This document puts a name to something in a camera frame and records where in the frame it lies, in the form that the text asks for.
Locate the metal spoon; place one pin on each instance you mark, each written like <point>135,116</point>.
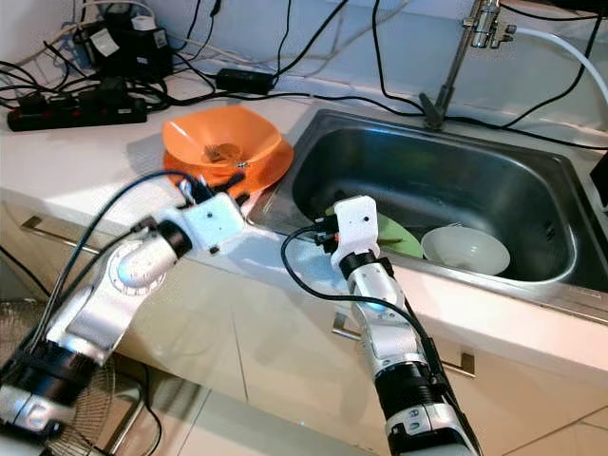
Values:
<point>240,166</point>

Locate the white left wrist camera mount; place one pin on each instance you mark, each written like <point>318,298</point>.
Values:
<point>214,223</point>

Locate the beige kitchen cabinet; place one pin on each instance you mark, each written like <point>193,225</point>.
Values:
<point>275,370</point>

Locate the orange plastic plate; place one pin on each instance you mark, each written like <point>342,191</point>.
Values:
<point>271,169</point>

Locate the large black power adapter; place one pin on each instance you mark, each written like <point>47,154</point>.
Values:
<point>125,52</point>

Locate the black power strip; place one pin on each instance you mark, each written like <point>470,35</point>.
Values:
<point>76,114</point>

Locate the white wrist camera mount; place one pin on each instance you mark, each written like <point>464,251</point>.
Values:
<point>359,223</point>
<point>214,223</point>

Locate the black appliance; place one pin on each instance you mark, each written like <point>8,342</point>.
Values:
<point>600,195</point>

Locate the white bowl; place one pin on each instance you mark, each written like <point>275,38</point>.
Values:
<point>465,252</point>

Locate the small flat black adapter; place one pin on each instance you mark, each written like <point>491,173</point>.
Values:
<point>244,80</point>

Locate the green plate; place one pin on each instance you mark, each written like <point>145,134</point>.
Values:
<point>401,239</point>

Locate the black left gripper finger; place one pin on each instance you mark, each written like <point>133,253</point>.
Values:
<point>200,183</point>
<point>232,178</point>

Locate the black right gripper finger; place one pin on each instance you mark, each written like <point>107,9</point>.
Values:
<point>322,207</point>
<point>336,204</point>

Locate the orange plastic bowl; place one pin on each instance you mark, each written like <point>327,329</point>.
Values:
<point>209,125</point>

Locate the metal sink faucet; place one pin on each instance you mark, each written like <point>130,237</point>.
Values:
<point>454,66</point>

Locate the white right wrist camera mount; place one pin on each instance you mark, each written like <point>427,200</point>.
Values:
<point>359,223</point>

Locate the stainless steel sink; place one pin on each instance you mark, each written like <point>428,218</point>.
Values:
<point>465,171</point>

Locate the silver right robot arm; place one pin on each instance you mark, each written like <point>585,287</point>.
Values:
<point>385,328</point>

